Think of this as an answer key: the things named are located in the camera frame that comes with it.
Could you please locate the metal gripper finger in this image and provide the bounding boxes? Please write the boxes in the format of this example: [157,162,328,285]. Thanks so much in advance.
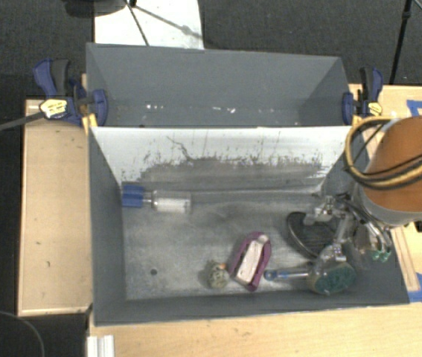
[309,242,347,274]
[302,195,340,226]

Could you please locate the purple holder with white block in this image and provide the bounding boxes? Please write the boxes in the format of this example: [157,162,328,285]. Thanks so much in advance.
[226,231,273,293]

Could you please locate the small beige speckled ball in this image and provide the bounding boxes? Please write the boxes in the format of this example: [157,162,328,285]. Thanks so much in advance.
[205,260,231,289]

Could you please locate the clear tube with blue cap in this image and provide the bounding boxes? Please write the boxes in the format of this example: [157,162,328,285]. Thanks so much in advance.
[121,184,194,216]

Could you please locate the grey metal bin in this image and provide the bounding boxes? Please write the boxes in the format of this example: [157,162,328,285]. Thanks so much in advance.
[83,42,411,327]

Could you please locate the pale wood board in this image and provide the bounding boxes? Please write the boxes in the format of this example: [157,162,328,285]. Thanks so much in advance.
[16,98,95,318]

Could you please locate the blue-handled green scrub brush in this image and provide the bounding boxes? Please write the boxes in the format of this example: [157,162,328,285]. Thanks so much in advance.
[263,260,357,297]

